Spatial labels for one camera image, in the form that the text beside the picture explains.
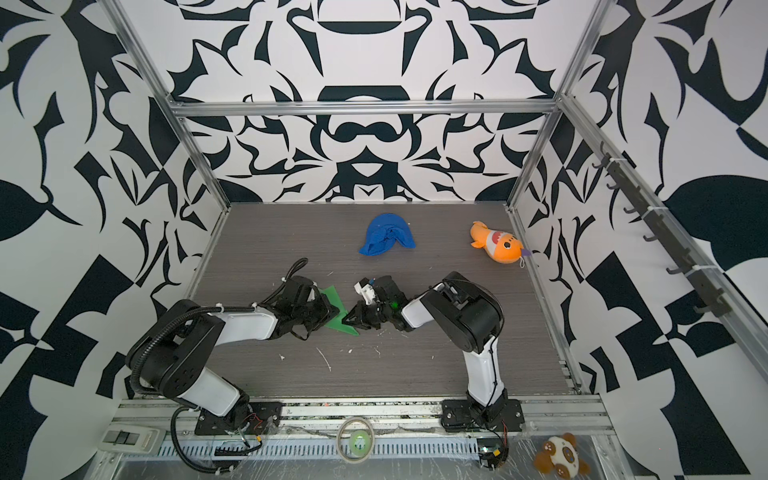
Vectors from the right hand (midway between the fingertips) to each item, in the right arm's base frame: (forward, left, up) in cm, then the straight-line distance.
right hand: (345, 321), depth 89 cm
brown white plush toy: (-32, -50, 0) cm, 60 cm away
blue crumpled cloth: (+30, -11, +4) cm, 32 cm away
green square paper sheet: (-1, +3, 0) cm, 3 cm away
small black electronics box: (-31, -37, -3) cm, 48 cm away
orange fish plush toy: (+21, -50, +6) cm, 54 cm away
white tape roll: (-30, -8, 0) cm, 31 cm away
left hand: (+5, 0, +1) cm, 5 cm away
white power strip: (-28, +47, +2) cm, 55 cm away
